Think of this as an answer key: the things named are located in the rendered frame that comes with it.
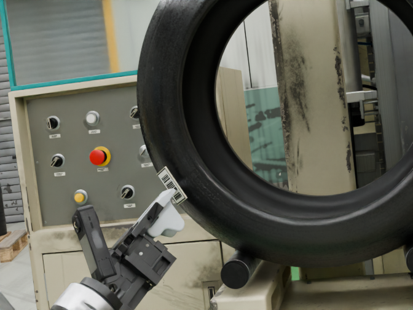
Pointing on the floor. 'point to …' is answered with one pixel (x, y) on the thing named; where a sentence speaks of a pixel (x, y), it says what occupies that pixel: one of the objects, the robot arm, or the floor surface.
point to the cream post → (313, 106)
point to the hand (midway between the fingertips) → (165, 192)
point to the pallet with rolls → (13, 246)
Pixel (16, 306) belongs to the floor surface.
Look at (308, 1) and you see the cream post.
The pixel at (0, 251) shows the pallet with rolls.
